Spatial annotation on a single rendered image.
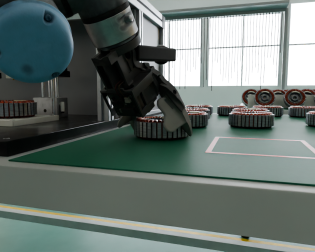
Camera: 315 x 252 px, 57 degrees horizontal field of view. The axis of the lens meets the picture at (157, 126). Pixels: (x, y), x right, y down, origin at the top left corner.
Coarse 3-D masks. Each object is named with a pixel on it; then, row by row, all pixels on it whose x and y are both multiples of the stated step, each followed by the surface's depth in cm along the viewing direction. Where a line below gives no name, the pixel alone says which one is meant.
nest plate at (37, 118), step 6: (36, 114) 73; (0, 120) 58; (6, 120) 58; (12, 120) 58; (18, 120) 59; (24, 120) 61; (30, 120) 62; (36, 120) 64; (42, 120) 66; (48, 120) 68
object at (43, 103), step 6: (42, 102) 78; (48, 102) 77; (66, 102) 81; (42, 108) 78; (48, 108) 78; (66, 108) 81; (42, 114) 78; (48, 114) 78; (60, 114) 79; (66, 114) 81
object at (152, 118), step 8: (136, 120) 56; (144, 120) 54; (152, 120) 53; (160, 120) 53; (136, 128) 55; (144, 128) 53; (152, 128) 53; (160, 128) 52; (144, 136) 54; (152, 136) 53; (160, 136) 52; (168, 136) 53; (176, 136) 54; (184, 136) 56
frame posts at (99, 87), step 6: (96, 48) 68; (96, 72) 69; (96, 78) 69; (102, 84) 69; (102, 102) 70; (108, 102) 69; (102, 108) 70; (102, 114) 70; (108, 114) 69; (108, 120) 69
